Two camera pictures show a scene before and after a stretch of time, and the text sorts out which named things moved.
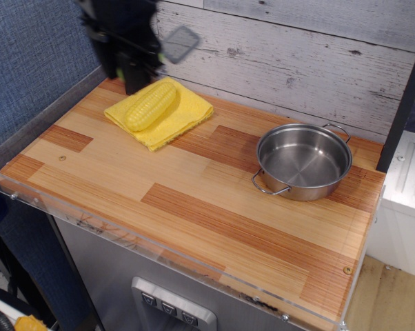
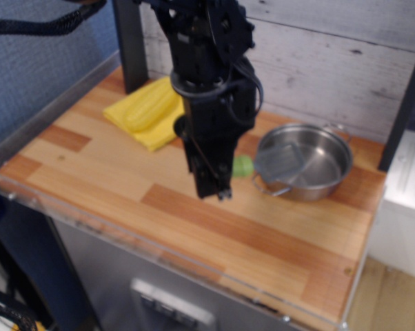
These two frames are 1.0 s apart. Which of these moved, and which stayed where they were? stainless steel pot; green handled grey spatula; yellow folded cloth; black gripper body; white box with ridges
Moved: black gripper body; green handled grey spatula
Stayed: white box with ridges; yellow folded cloth; stainless steel pot
